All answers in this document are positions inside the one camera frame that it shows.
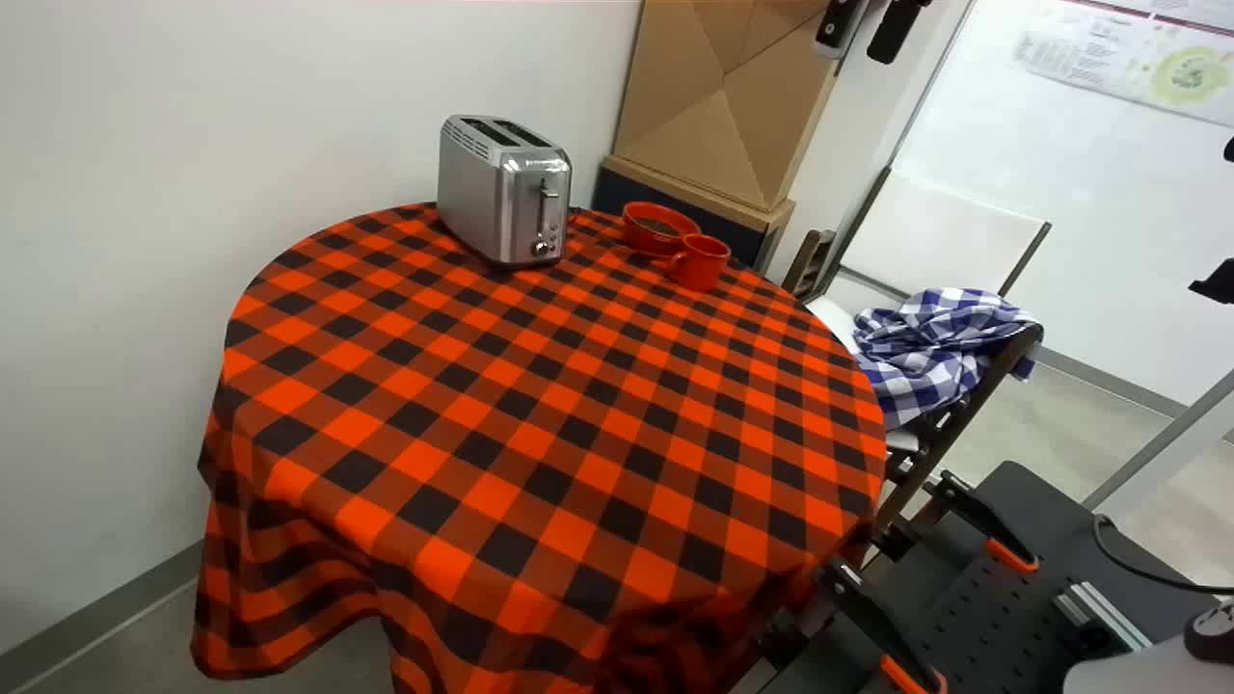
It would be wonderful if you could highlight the silver two-slot toaster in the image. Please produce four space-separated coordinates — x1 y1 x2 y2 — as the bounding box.
434 112 579 270

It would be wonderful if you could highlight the brown cardboard box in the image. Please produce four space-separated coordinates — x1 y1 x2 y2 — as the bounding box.
590 0 862 270

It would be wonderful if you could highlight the paper poster with green circle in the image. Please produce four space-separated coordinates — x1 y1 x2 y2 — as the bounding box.
1010 0 1234 130

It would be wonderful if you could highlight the red bowl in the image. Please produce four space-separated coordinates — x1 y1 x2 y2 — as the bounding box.
622 196 705 255

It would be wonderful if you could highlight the red mug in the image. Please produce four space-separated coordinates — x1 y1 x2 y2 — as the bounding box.
658 230 735 298

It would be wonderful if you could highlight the white board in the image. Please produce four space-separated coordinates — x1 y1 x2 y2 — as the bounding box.
840 0 1234 410

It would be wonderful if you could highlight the blue white checkered cloth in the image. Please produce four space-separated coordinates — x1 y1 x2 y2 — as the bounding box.
847 282 1041 428

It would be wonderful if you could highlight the black folding stand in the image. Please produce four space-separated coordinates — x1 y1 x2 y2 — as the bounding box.
776 167 1051 572

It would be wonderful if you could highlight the grey metal bar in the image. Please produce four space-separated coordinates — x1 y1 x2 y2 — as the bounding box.
1085 371 1234 513

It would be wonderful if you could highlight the orange black plaid tablecloth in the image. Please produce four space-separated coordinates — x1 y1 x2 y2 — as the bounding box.
187 201 893 694

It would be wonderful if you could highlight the black perforated platform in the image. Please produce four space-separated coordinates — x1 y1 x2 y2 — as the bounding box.
766 459 1218 694

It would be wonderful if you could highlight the silver aluminium extrusion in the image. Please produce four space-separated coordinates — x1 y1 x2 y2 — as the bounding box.
1051 574 1157 654

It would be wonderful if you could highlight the dark round mouse-like device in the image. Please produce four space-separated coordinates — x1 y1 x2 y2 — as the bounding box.
1181 593 1234 667

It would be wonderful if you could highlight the black bracket at wall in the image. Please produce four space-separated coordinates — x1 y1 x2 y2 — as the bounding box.
1189 255 1234 308

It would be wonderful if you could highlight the black clamp with orange handle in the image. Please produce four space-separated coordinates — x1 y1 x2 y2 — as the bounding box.
920 471 1046 582
820 557 957 694

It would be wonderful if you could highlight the black cable on platform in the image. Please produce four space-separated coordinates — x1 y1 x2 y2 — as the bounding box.
1087 513 1218 601

